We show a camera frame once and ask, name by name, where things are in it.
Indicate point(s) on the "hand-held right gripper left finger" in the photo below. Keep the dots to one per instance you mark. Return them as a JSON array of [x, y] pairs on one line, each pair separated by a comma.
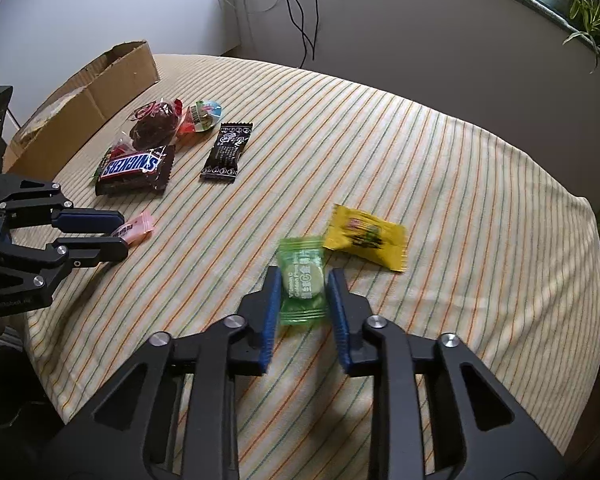
[[271, 320]]

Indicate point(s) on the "dark green candy packet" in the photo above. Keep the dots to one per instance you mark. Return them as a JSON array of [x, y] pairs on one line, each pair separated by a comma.
[[98, 173]]

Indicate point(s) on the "light green candy packet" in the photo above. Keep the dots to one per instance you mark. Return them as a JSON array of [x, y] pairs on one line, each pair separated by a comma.
[[302, 280]]

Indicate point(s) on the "small jelly cup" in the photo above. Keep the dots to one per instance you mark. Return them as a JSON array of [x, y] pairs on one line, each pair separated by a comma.
[[204, 116]]

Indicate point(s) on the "pink candy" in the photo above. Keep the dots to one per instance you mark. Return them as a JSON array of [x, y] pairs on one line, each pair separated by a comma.
[[135, 227]]

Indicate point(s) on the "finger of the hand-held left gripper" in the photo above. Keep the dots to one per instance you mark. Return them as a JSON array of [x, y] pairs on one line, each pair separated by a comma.
[[87, 220], [92, 251]]

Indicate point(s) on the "dark plum snack red wrapper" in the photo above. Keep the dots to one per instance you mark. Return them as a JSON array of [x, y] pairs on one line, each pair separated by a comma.
[[152, 122]]

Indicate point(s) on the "brown chocolate bar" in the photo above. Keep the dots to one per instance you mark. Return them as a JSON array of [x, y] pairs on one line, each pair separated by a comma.
[[135, 167]]

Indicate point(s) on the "yellow snack packet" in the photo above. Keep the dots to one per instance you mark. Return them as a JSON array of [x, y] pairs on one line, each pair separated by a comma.
[[362, 235]]

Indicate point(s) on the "cardboard box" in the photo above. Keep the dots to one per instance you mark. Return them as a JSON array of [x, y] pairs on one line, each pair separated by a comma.
[[125, 77]]

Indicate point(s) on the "small black snack packet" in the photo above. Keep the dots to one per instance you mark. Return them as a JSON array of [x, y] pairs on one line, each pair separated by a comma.
[[227, 152]]

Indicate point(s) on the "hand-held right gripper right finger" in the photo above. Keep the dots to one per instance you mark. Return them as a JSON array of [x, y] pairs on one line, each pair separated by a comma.
[[339, 320]]

